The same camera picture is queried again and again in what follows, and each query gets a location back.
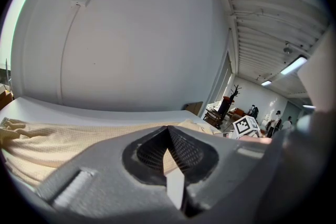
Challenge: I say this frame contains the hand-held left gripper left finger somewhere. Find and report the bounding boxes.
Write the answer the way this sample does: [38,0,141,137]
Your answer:
[36,125,185,224]

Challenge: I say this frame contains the person's right forearm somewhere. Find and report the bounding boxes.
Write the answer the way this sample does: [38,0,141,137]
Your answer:
[237,134,274,146]

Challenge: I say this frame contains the wooden chair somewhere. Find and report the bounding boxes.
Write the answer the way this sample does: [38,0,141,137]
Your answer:
[204,108,224,130]

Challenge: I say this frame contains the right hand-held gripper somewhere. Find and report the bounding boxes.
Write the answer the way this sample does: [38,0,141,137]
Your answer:
[222,115,261,141]

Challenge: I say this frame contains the white cable conduit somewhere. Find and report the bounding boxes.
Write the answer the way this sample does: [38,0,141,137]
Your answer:
[59,5,80,106]

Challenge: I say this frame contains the beige cloth trousers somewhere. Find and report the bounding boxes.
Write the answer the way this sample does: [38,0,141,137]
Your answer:
[0,117,214,190]

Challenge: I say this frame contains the flat cardboard sheet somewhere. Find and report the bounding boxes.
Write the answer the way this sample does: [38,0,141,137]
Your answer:
[184,101,204,115]

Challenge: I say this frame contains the small cardboard box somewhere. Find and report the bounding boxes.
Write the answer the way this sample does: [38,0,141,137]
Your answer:
[0,83,14,111]

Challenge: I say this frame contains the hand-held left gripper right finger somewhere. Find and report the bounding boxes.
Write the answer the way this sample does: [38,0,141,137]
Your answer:
[167,124,273,224]

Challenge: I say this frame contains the black chair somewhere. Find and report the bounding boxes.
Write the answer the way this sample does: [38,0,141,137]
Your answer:
[217,95,236,124]

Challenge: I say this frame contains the dark coat rack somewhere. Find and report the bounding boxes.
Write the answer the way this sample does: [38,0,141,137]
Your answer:
[229,84,244,103]

